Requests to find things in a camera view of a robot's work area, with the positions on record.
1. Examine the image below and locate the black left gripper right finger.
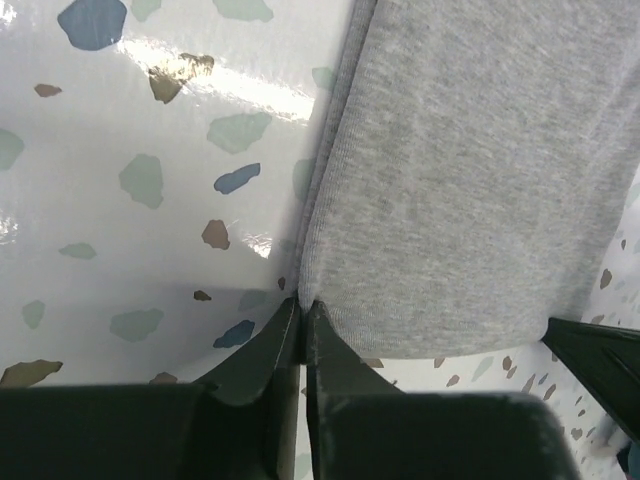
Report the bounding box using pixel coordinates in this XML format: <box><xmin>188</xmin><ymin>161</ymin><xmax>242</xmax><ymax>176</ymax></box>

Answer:
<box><xmin>306</xmin><ymin>302</ymin><xmax>580</xmax><ymax>480</ymax></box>

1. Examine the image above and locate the grey tank top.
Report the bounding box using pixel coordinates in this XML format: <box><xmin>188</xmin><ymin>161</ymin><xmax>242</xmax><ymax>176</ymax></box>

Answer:
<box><xmin>298</xmin><ymin>1</ymin><xmax>639</xmax><ymax>358</ymax></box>

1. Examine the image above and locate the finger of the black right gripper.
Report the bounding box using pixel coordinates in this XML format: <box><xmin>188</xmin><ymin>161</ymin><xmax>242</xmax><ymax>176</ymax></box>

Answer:
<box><xmin>542</xmin><ymin>318</ymin><xmax>639</xmax><ymax>443</ymax></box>

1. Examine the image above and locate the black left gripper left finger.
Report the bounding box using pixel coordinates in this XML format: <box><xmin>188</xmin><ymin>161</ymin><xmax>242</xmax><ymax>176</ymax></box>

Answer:
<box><xmin>1</xmin><ymin>298</ymin><xmax>301</xmax><ymax>479</ymax></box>

